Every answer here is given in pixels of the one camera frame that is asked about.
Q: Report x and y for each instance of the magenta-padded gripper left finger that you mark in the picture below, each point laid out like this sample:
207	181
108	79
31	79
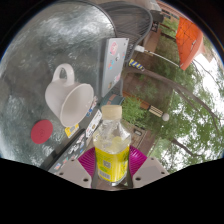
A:
75	172

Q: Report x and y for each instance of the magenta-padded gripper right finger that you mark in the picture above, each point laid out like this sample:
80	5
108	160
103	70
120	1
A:
150	170

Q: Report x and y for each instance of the yellow-labelled clear drink bottle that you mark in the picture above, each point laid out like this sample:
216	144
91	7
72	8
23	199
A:
111	160

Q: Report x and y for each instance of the yellow card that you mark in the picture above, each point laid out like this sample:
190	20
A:
71	130

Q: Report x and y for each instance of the flat round red coaster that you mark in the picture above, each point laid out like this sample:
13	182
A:
41	131

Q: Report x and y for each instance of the white sticker sheet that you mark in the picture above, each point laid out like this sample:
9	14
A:
94	122

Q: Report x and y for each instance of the white ceramic mug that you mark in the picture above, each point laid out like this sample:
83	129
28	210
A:
66	100

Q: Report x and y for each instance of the brown-trunked tree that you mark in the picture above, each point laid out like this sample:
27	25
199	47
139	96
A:
166	81

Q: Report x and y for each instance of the blue yellow striped cone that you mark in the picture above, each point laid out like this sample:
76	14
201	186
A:
136	64

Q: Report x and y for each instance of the silver laptop with stickers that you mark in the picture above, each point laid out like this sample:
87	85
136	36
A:
113	66

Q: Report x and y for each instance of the orange canopy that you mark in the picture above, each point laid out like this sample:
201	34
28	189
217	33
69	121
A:
190	40

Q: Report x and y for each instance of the grey wicker chair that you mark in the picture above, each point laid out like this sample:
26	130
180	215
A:
133	23

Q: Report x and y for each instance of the black wall lamp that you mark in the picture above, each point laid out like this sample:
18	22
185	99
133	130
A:
137	132

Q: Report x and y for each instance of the globe-topped lamp post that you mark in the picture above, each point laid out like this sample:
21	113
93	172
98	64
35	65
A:
155	110

